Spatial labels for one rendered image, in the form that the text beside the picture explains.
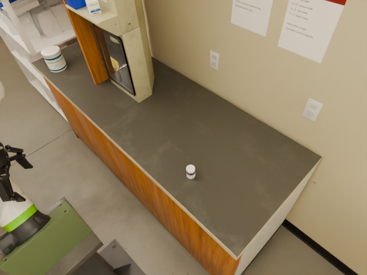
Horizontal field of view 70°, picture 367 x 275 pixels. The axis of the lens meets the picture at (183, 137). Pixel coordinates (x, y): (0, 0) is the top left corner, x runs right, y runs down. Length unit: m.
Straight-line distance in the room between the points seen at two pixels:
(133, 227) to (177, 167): 1.03
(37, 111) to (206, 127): 2.44
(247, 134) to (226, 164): 0.24
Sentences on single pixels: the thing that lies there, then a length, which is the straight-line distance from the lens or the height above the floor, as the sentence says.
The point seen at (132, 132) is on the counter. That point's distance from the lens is 1.56.
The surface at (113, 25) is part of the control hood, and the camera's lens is 1.43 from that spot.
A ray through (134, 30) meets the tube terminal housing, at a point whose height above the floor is 1.40.
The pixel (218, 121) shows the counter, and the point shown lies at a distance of 1.57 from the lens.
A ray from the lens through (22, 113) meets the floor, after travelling 3.64.
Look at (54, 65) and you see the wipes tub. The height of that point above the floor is 1.01.
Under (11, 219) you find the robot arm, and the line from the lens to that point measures 1.17.
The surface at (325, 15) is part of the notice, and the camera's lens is 1.22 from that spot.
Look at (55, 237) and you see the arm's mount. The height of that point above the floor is 1.10.
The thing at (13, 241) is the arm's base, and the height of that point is 1.12.
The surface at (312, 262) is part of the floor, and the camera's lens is 2.30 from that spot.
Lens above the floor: 2.08
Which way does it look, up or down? 50 degrees down
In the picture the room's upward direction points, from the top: 4 degrees counter-clockwise
